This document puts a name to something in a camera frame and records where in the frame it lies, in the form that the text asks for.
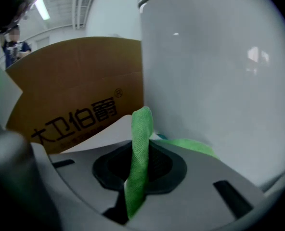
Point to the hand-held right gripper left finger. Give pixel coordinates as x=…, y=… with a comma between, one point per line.
x=80, y=182

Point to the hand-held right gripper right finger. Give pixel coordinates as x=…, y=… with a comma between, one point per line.
x=193, y=189

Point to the green cleaning cloth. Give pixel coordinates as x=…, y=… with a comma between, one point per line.
x=138, y=148

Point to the white toilet with tank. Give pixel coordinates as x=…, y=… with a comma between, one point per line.
x=205, y=80

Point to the large cardboard box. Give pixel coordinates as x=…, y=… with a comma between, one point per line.
x=72, y=85

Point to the ceiling strip light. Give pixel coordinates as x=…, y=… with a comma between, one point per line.
x=42, y=8

